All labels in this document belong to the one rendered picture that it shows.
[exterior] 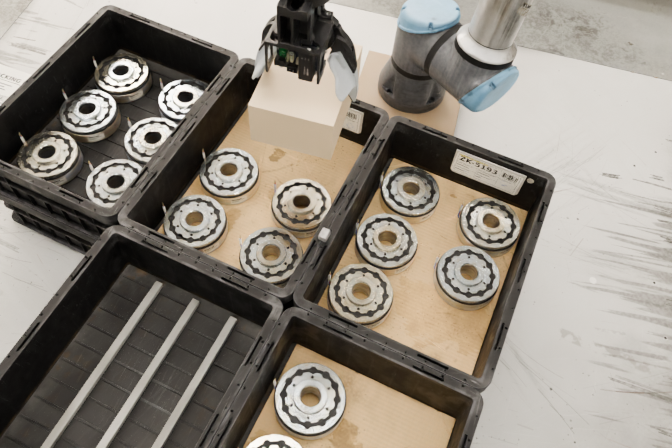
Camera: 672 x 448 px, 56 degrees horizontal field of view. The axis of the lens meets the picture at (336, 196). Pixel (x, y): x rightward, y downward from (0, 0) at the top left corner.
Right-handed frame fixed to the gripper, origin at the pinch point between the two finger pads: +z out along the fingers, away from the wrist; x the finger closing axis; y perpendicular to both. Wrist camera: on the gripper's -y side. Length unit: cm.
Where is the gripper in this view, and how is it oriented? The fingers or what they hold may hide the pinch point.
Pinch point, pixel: (307, 85)
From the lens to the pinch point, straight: 92.6
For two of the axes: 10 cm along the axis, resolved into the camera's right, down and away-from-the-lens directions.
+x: 9.6, 2.5, -1.0
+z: -0.6, 5.4, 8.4
